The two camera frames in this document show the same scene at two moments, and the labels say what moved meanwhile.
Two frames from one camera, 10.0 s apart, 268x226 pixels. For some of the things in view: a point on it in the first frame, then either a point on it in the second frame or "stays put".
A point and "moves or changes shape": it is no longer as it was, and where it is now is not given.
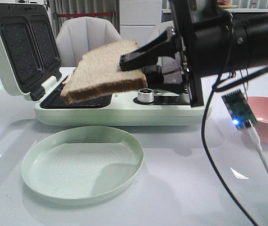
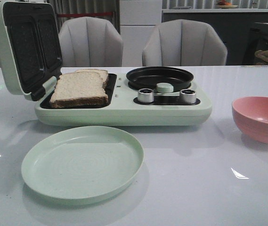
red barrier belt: [74, 15] stays put
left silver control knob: [145, 95] stays put
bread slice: [98, 73] moves or changes shape
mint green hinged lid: [23, 46] moves or changes shape
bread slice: [67, 79] → [103, 73]
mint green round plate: [75, 164] stays put
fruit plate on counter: [223, 4] stays put
